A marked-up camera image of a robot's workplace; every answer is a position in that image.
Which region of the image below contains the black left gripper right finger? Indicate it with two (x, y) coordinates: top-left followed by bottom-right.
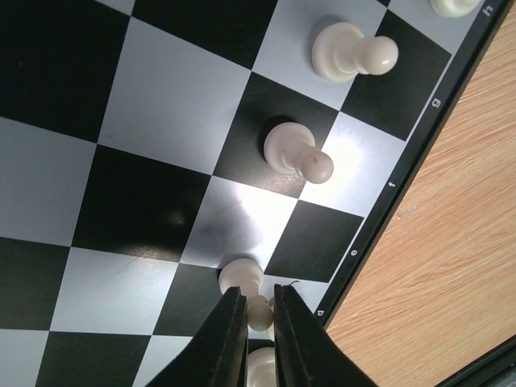
(274, 285), (365, 386)

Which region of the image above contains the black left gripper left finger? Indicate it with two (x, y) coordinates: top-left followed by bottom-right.
(148, 287), (248, 387)

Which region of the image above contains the white chess piece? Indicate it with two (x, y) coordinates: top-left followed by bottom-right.
(247, 347), (277, 387)

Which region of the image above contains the white chess rook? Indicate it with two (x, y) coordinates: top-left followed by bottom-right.
(430, 0), (481, 18)

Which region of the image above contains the black and white chessboard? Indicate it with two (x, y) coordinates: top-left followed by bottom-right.
(1, 1), (512, 386)

